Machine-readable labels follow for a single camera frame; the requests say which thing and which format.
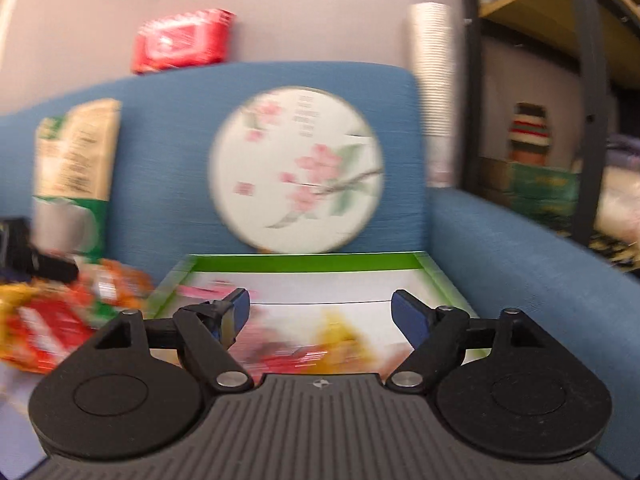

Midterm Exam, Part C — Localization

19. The metal shelf rack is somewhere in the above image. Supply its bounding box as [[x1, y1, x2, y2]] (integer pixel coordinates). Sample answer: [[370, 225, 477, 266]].
[[459, 0, 640, 261]]

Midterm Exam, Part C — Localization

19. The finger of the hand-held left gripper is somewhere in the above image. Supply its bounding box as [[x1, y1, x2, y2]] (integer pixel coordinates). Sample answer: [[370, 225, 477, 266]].
[[30, 252, 81, 283]]

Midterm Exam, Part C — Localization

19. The round floral fan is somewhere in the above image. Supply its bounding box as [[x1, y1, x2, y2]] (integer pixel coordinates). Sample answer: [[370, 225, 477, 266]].
[[207, 86, 386, 255]]

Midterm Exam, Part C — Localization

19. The gold green standing pouch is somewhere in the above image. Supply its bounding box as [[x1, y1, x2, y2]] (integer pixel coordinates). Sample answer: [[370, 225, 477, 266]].
[[31, 99, 123, 266]]

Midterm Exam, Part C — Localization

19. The blue sofa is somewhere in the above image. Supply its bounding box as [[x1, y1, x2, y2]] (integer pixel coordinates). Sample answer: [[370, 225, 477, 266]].
[[0, 61, 640, 480]]

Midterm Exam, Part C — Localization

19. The pink snack packet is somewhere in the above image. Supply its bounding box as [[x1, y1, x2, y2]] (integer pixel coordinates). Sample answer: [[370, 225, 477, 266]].
[[177, 280, 261, 311]]

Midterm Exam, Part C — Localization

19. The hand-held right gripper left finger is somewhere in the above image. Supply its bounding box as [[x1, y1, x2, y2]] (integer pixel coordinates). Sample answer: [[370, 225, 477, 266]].
[[94, 288, 254, 394]]

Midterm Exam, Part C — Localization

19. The stack of clear plastic cups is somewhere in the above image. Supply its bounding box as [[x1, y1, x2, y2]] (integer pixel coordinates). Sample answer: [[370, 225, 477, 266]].
[[406, 3, 460, 189]]

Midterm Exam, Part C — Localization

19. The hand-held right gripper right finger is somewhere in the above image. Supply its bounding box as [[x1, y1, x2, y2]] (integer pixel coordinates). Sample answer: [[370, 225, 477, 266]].
[[386, 288, 550, 394]]

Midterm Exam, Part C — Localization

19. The green cardboard box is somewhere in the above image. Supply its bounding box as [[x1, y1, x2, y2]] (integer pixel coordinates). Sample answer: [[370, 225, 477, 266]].
[[145, 251, 488, 391]]

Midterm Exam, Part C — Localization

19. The red wet wipes pack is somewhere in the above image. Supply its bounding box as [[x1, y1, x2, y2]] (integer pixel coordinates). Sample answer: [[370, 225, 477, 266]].
[[131, 8, 237, 76]]

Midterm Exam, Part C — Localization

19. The red yellow snack packet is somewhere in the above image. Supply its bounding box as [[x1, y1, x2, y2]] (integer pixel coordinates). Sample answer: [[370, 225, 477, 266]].
[[0, 282, 108, 376]]

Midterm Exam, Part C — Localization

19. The green carton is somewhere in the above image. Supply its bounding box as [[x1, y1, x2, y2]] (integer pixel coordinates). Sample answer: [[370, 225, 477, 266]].
[[509, 160, 582, 228]]

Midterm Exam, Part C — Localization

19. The striped knit item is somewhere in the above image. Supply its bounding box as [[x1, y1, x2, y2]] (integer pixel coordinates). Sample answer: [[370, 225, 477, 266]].
[[507, 102, 554, 166]]

